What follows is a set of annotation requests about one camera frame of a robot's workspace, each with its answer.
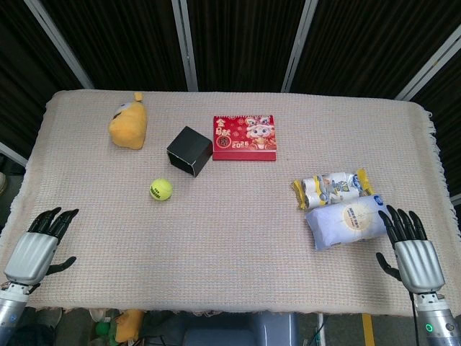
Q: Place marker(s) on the yellow plush toy under table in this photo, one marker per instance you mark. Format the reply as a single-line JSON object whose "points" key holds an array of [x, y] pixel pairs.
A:
{"points": [[127, 326]]}

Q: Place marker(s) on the black open box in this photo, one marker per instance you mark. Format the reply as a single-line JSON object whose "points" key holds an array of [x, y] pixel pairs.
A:
{"points": [[189, 150]]}

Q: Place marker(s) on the white blue snack bag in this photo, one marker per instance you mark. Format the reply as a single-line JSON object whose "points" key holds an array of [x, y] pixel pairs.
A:
{"points": [[347, 223]]}

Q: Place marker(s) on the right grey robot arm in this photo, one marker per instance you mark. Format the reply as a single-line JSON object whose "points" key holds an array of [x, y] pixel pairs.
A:
{"points": [[434, 319]]}

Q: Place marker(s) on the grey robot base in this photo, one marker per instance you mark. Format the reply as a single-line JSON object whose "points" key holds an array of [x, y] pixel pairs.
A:
{"points": [[239, 329]]}

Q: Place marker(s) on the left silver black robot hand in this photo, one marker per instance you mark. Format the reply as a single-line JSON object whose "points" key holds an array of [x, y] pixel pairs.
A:
{"points": [[30, 254]]}

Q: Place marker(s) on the beige woven tablecloth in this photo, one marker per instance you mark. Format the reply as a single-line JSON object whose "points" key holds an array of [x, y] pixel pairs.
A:
{"points": [[230, 252]]}

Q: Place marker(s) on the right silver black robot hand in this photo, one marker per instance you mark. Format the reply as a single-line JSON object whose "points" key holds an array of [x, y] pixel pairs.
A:
{"points": [[419, 261]]}

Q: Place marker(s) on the red desk calendar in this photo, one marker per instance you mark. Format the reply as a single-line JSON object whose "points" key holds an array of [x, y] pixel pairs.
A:
{"points": [[245, 138]]}

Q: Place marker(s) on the yellow tennis ball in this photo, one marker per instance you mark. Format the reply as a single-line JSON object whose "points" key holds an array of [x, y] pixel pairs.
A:
{"points": [[161, 189]]}

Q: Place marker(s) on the yellow white snack pack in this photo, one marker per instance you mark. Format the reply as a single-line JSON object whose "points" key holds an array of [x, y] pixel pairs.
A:
{"points": [[331, 189]]}

